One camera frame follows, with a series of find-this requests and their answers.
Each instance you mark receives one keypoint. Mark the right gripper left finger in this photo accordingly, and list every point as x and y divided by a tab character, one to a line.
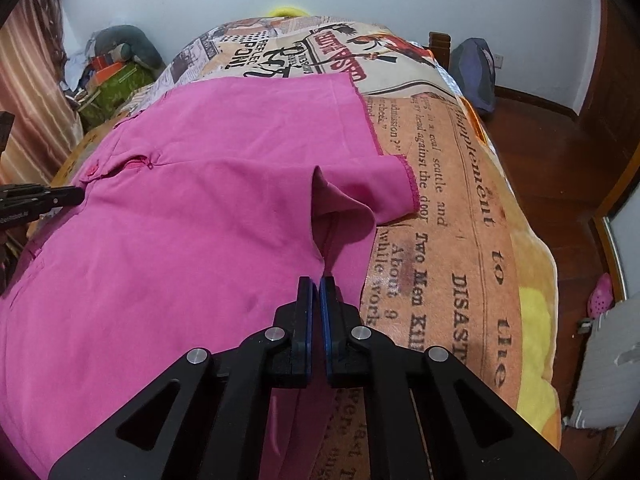
291	366

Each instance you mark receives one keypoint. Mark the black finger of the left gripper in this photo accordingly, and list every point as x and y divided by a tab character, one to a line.
31	196

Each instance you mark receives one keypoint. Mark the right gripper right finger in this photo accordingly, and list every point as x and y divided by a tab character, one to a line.
347	358

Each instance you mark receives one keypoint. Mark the pink pants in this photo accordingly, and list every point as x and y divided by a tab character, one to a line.
200	216

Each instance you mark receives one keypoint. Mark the striped pink curtain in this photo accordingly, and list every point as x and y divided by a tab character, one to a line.
45	128

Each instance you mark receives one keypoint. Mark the pile of clothes and bags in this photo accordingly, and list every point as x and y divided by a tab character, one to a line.
98	87

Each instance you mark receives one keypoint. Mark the newspaper print bed blanket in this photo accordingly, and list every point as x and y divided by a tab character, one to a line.
465	270

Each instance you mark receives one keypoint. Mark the grey stuffed pillow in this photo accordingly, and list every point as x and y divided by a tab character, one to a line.
131	44

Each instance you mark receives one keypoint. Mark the pink croc shoe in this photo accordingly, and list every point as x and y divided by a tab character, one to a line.
601	298

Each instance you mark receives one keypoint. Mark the white grey cloth pile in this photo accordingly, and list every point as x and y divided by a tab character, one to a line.
607	391

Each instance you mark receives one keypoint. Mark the yellow headboard cushion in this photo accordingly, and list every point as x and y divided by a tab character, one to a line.
287	12

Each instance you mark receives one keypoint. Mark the blue backpack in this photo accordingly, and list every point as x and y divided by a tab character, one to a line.
472	66

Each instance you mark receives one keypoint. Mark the wooden chair post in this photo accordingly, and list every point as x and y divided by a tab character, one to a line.
439	44

